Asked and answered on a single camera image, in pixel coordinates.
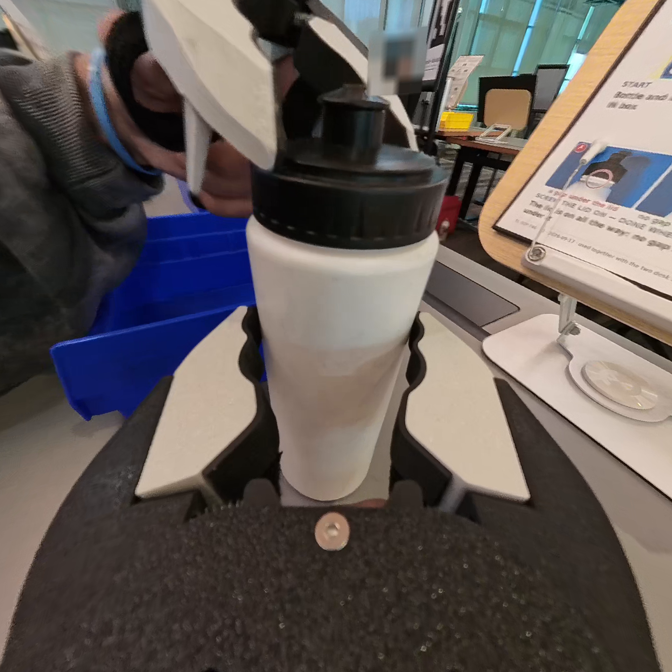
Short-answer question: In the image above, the red bag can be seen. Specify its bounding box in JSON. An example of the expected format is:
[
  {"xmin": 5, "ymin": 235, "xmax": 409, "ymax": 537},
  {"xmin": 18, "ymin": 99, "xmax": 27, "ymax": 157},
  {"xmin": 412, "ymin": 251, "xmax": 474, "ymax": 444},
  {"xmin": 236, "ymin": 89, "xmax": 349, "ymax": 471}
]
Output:
[{"xmin": 437, "ymin": 193, "xmax": 464, "ymax": 243}]

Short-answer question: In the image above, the person's left hand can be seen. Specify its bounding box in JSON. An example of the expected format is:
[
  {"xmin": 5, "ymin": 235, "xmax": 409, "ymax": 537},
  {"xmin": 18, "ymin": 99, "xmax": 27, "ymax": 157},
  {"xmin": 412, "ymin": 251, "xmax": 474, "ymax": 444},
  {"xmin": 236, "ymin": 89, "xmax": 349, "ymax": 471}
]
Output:
[{"xmin": 128, "ymin": 67, "xmax": 254, "ymax": 216}]

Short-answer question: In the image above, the white stand base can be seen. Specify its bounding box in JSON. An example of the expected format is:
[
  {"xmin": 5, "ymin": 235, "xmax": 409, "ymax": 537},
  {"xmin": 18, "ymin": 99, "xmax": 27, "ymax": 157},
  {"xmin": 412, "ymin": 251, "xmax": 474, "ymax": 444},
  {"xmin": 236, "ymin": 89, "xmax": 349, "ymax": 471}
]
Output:
[{"xmin": 482, "ymin": 314, "xmax": 672, "ymax": 499}]

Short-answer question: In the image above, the black bottle lid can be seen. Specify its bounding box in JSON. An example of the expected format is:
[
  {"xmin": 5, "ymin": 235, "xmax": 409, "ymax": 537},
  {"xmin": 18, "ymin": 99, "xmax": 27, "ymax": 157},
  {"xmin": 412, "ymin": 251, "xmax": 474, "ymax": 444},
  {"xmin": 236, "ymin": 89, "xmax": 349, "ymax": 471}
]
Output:
[{"xmin": 250, "ymin": 84, "xmax": 450, "ymax": 250}]

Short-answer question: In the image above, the blue storage bin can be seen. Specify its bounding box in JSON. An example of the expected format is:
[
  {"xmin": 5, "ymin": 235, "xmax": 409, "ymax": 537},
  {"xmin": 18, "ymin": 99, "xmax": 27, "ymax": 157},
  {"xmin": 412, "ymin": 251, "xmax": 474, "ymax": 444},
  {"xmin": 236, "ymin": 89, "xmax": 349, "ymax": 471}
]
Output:
[{"xmin": 50, "ymin": 212, "xmax": 270, "ymax": 422}]

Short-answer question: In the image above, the background wooden desk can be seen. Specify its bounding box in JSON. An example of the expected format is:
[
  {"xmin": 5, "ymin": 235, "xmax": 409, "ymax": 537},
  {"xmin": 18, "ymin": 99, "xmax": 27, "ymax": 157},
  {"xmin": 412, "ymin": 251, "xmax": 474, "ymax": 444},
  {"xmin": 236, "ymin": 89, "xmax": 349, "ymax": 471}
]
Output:
[{"xmin": 436, "ymin": 128, "xmax": 526, "ymax": 221}]

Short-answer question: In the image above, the black pole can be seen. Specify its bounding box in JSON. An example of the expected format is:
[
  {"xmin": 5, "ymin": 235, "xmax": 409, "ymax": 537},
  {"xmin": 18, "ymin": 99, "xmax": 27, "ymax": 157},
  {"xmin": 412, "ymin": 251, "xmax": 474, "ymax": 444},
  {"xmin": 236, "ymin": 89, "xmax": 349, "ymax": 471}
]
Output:
[{"xmin": 420, "ymin": 0, "xmax": 462, "ymax": 153}]

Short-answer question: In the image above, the grey table cable hatch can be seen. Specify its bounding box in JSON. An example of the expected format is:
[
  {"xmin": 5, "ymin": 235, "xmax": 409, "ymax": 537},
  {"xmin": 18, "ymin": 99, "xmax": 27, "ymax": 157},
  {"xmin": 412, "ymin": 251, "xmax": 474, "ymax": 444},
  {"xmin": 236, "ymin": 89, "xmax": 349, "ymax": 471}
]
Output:
[{"xmin": 424, "ymin": 260, "xmax": 520, "ymax": 329}]

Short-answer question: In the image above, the background wooden document stand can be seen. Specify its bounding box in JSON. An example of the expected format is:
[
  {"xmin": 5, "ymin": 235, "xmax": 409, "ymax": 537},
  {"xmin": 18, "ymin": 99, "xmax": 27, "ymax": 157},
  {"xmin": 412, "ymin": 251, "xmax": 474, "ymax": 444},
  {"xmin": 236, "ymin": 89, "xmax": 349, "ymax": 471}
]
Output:
[{"xmin": 480, "ymin": 88, "xmax": 533, "ymax": 144}]

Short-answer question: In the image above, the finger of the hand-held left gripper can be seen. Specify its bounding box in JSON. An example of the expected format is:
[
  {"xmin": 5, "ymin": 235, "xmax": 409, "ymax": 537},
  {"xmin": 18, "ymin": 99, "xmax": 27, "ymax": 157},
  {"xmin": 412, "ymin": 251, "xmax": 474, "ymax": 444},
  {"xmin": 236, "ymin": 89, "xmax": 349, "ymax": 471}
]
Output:
[
  {"xmin": 236, "ymin": 0, "xmax": 421, "ymax": 153},
  {"xmin": 143, "ymin": 0, "xmax": 280, "ymax": 193}
]

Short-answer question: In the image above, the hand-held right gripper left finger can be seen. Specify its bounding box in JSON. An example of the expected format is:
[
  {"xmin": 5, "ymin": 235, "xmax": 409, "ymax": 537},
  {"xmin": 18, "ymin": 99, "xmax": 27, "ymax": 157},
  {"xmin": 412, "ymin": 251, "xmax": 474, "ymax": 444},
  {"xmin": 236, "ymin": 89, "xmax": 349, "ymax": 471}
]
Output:
[{"xmin": 135, "ymin": 306, "xmax": 282, "ymax": 506}]

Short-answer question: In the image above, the blue wrist strap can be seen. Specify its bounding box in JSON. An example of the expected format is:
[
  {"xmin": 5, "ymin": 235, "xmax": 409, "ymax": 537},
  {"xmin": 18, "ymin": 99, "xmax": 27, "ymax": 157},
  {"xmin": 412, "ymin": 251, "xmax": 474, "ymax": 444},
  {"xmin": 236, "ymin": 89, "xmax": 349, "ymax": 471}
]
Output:
[{"xmin": 88, "ymin": 48, "xmax": 203, "ymax": 211}]

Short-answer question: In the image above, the instruction sheet on stand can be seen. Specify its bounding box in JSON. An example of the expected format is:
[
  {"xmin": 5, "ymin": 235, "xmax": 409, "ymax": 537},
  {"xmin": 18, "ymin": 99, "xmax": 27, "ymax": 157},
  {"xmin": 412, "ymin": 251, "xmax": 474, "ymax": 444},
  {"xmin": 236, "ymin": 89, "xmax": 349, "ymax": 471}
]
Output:
[{"xmin": 478, "ymin": 0, "xmax": 672, "ymax": 344}]

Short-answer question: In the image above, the printed instruction sheet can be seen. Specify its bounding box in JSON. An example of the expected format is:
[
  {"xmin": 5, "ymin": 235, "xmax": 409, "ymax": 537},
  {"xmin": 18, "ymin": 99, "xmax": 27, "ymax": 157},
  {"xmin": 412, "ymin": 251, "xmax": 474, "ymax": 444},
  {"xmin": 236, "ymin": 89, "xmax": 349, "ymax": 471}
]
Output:
[{"xmin": 493, "ymin": 0, "xmax": 672, "ymax": 297}]

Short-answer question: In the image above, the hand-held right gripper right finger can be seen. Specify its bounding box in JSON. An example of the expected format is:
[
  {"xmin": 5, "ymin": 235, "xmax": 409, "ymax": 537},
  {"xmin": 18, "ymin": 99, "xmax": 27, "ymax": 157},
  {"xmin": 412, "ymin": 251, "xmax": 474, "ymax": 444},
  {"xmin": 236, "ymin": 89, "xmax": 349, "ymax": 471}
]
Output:
[{"xmin": 391, "ymin": 311, "xmax": 530, "ymax": 513}]

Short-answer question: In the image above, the white plastic bottle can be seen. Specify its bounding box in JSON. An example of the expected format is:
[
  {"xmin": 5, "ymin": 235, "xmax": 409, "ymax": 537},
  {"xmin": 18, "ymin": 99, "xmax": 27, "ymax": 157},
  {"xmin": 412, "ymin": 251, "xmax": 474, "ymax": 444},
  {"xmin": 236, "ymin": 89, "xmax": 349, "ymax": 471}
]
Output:
[{"xmin": 246, "ymin": 212, "xmax": 441, "ymax": 502}]

